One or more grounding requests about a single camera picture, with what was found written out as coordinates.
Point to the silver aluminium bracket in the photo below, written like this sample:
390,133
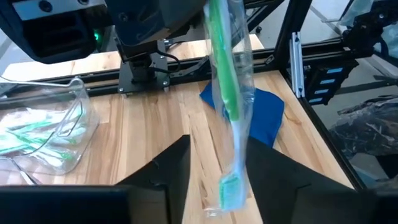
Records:
297,65

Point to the black camera mast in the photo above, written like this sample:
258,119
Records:
370,28

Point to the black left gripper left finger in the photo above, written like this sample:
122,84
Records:
77,205

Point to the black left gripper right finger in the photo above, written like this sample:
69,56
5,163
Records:
311,202

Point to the black plastic-wrapped bundle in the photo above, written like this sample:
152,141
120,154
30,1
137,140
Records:
367,127

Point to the black box with blue labels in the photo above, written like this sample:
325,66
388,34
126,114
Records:
329,82

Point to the dark blue cloth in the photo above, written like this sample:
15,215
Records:
267,115

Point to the clear plastic bin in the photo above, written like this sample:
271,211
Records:
62,124

